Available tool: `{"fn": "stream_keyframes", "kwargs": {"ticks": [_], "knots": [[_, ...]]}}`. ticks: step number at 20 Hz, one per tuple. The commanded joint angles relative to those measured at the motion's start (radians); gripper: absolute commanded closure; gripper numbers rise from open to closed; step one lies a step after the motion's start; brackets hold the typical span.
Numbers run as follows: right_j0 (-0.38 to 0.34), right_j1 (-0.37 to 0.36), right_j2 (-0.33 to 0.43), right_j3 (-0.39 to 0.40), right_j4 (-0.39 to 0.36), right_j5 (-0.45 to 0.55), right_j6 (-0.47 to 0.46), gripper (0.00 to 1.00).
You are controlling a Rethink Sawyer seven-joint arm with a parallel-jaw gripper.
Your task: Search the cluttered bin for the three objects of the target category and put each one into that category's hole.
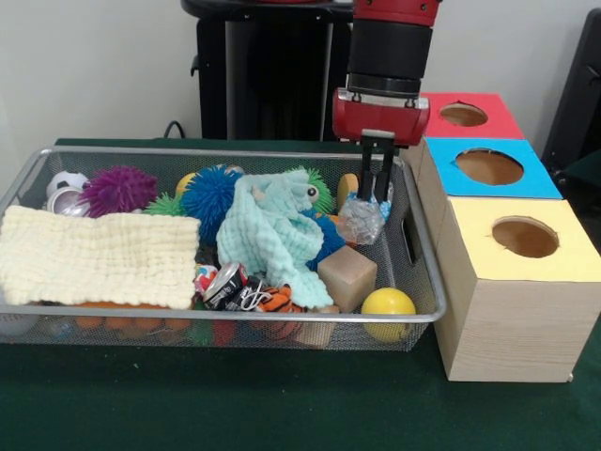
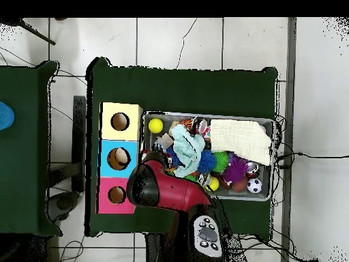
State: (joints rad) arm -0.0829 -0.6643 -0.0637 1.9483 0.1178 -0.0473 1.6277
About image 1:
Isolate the small soccer ball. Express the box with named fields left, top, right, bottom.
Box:
left=45, top=171, right=90, bottom=198

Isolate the wooden yo-yo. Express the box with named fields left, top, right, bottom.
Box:
left=335, top=172, right=362, bottom=208

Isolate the wooden box with three holes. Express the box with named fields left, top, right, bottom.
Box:
left=399, top=91, right=601, bottom=383

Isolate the dark green table cloth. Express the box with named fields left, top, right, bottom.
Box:
left=0, top=137, right=601, bottom=451

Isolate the large blue spiky ball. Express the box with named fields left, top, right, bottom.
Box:
left=180, top=163, right=245, bottom=245

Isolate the tiger plush toy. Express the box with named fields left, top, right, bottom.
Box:
left=256, top=284, right=306, bottom=315

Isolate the wooden cube block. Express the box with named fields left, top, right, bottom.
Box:
left=316, top=246, right=379, bottom=314

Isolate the mint knitted cloth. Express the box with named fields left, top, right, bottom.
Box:
left=214, top=169, right=334, bottom=309

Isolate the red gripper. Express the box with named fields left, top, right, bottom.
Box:
left=331, top=87, right=431, bottom=203

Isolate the cream knitted cloth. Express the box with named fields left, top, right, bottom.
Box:
left=0, top=204, right=202, bottom=311

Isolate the green covered side table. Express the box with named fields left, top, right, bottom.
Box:
left=556, top=150, right=601, bottom=192

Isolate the yellow smooth ball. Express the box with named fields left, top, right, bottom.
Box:
left=361, top=287, right=418, bottom=343

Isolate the silver mesh bin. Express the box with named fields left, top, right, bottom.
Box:
left=0, top=145, right=447, bottom=352

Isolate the purple spiky ball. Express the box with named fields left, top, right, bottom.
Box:
left=80, top=164, right=161, bottom=218

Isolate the crushed black can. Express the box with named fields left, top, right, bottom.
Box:
left=202, top=260, right=264, bottom=312

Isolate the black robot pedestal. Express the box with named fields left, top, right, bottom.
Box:
left=180, top=0, right=356, bottom=142

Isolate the green spiky toy with eyes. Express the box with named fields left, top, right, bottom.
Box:
left=290, top=166, right=335, bottom=216

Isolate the black stand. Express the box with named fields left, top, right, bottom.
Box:
left=539, top=8, right=601, bottom=163

